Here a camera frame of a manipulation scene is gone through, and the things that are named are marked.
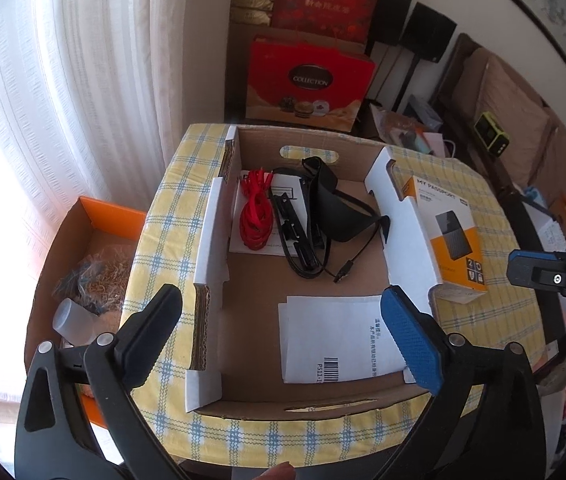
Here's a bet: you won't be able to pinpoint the orange storage box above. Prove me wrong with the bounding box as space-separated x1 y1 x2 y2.
33 196 148 411

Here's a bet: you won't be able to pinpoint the dark wooden sofa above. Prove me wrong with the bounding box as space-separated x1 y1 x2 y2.
435 32 566 261

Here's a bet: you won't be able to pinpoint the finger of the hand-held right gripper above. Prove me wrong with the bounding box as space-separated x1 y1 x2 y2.
507 250 566 292

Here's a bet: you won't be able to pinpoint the brown sofa cushion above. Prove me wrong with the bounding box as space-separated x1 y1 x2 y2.
458 50 551 161
533 130 566 211

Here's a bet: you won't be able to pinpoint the white plastic cup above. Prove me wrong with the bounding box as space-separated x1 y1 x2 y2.
53 297 100 347

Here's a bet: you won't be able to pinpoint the black cable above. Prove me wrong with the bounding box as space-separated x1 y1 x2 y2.
270 165 384 283

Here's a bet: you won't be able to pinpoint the cardboard tray box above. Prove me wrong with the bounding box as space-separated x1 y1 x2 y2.
184 124 440 418

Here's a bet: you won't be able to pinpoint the framed ink painting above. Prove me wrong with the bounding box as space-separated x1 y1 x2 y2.
475 0 566 116

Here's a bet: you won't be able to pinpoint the large black box white inside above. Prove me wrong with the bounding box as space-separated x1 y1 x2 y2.
505 187 566 376

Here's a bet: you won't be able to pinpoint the yellow checked cloth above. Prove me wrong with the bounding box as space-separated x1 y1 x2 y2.
123 122 544 466

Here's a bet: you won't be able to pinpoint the white mailer bag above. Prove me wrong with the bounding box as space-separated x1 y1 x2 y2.
278 294 416 385

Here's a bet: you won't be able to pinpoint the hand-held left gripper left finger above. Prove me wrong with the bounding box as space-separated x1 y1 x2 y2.
14 283 184 480

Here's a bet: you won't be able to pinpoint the white curtain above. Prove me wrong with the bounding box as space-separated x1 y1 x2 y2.
0 0 234 361

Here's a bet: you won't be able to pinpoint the black speaker stand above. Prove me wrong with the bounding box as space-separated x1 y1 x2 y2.
403 57 420 111
372 44 390 106

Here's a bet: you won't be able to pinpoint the blue grey box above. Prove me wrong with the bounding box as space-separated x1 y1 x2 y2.
403 95 444 131

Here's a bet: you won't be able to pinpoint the clear plastic bag brown contents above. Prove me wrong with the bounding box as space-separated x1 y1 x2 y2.
53 252 131 313

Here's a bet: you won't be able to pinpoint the red Collection gift box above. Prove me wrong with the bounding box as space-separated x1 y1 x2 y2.
245 35 378 133

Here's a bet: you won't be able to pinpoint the white paper sheet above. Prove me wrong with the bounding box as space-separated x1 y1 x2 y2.
423 132 446 158

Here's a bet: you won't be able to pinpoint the orange hard drive box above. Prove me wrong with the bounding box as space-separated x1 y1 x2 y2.
399 175 490 305

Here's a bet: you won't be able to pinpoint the green box-shaped device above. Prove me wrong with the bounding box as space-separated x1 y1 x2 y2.
474 111 510 153

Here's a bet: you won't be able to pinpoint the white paper booklet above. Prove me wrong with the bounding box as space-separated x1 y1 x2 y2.
229 170 314 257

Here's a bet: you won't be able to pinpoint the red cable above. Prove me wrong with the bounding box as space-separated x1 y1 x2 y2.
237 167 274 251

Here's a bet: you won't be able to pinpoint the person's left hand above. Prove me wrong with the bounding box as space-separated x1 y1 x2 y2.
257 461 296 480

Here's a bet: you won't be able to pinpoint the red gift bag flower print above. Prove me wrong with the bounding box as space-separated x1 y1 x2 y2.
270 0 382 43

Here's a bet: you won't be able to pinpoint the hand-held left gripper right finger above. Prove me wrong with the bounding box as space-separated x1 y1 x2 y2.
378 285 548 480

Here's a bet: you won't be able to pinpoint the black speaker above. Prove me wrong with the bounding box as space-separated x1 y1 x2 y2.
400 2 458 63
368 0 414 46

